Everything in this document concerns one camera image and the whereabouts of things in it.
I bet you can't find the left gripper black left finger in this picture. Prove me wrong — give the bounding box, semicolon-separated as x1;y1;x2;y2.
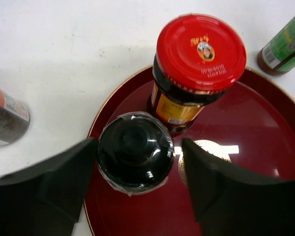
0;138;97;236

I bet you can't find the grey lid spice jar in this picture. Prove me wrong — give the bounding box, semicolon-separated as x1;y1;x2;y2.
0;89;30;147

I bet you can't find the red round tray gold rim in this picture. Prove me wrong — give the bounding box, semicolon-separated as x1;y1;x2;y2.
84;68;295;236

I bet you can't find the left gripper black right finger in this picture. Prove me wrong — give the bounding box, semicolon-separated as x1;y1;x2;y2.
181;138;295;236

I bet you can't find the black lid seasoning bottle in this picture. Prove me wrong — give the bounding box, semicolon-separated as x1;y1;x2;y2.
96;111;174;196

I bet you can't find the red lid chili sauce jar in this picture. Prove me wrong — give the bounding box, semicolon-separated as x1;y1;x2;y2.
149;13;247;136

